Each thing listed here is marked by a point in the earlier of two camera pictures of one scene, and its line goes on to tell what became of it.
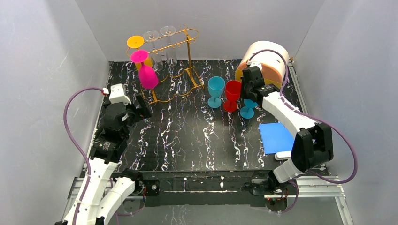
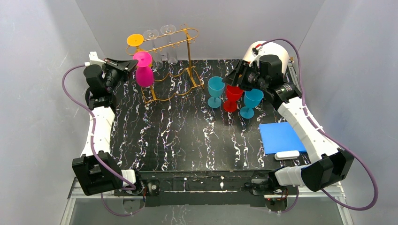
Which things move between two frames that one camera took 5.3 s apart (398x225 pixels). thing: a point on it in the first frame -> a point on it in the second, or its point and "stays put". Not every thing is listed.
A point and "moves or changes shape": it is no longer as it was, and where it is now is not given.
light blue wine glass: x=216 y=86 stays put
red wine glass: x=233 y=90 stays put
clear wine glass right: x=171 y=55 stays put
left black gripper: x=138 y=106 -> x=111 y=70
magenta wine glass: x=148 y=78 moves or changes shape
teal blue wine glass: x=247 y=112 stays put
